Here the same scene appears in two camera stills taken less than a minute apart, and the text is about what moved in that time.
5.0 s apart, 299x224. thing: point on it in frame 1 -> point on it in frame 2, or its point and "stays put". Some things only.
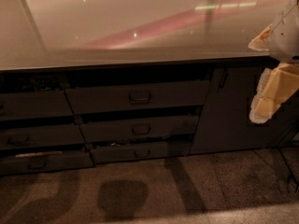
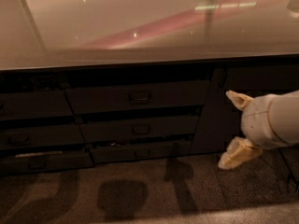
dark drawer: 139,153 stays put
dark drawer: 140,130 stays put
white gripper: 286,36 -> 256,121
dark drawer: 20,105 stays put
